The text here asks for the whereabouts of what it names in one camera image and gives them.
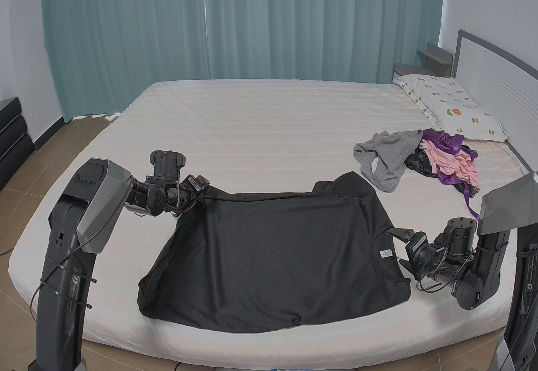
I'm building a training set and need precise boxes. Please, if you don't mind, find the grey bedside table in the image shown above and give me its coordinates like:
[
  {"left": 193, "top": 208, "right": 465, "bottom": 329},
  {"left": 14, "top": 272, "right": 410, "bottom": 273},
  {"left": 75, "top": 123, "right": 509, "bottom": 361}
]
[{"left": 393, "top": 42, "right": 454, "bottom": 78}]

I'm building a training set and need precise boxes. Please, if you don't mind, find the black T-shirt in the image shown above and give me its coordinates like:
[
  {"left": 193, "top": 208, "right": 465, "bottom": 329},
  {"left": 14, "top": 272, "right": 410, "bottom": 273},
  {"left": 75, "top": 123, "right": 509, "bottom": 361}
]
[{"left": 137, "top": 171, "right": 412, "bottom": 334}]

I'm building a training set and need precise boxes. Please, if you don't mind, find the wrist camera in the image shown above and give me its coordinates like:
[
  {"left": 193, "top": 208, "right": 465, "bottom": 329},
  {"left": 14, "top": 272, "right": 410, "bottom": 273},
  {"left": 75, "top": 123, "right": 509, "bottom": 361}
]
[
  {"left": 186, "top": 175, "right": 211, "bottom": 195},
  {"left": 405, "top": 232, "right": 430, "bottom": 264}
]

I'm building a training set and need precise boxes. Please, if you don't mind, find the black cable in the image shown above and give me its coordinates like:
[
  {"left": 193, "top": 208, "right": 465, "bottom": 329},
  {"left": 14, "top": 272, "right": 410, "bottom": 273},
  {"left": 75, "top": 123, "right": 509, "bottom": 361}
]
[
  {"left": 30, "top": 201, "right": 127, "bottom": 315},
  {"left": 415, "top": 276, "right": 460, "bottom": 293}
]

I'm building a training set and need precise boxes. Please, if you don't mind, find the white printed pillow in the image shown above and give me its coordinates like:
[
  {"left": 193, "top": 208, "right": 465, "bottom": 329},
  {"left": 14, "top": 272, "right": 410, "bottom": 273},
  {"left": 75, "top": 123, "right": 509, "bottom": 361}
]
[{"left": 392, "top": 74, "right": 509, "bottom": 142}]

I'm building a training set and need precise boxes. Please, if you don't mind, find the blue-green curtain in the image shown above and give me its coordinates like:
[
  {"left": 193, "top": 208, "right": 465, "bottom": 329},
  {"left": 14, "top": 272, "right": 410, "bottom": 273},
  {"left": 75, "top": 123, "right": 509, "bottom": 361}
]
[
  {"left": 203, "top": 0, "right": 444, "bottom": 84},
  {"left": 41, "top": 0, "right": 207, "bottom": 123}
]

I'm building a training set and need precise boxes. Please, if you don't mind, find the bed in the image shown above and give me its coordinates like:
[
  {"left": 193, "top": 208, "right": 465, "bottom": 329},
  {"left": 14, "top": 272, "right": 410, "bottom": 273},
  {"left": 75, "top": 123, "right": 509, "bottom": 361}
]
[{"left": 8, "top": 29, "right": 538, "bottom": 361}]

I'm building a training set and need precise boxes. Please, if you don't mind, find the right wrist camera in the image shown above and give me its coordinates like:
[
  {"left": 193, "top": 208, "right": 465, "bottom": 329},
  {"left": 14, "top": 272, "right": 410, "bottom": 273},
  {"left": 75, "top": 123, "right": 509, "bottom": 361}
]
[{"left": 405, "top": 232, "right": 430, "bottom": 264}]

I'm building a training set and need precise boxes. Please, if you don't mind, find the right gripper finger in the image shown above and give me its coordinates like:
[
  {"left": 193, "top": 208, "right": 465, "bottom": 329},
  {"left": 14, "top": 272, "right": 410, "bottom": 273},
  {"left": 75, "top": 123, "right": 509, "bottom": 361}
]
[
  {"left": 388, "top": 228, "right": 417, "bottom": 243},
  {"left": 397, "top": 259, "right": 421, "bottom": 282}
]

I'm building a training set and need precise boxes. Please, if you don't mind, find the black chest of drawers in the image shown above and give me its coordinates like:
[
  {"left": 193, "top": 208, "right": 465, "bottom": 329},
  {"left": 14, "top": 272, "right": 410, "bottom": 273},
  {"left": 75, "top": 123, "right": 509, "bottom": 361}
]
[{"left": 0, "top": 97, "right": 34, "bottom": 191}]

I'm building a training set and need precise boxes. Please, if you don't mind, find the grey garment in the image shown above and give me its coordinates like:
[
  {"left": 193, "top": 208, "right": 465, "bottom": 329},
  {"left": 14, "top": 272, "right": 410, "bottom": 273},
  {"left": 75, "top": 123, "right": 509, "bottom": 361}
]
[{"left": 353, "top": 130, "right": 424, "bottom": 193}]

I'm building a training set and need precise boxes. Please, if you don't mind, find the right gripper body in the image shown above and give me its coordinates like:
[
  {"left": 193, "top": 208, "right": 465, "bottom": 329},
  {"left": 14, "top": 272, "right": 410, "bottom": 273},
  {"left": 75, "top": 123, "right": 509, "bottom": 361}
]
[{"left": 410, "top": 245, "right": 447, "bottom": 288}]

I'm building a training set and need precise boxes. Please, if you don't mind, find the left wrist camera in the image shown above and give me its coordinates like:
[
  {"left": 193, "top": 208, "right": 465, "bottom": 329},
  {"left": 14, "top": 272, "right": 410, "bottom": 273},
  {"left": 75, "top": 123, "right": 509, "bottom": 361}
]
[{"left": 186, "top": 175, "right": 211, "bottom": 195}]

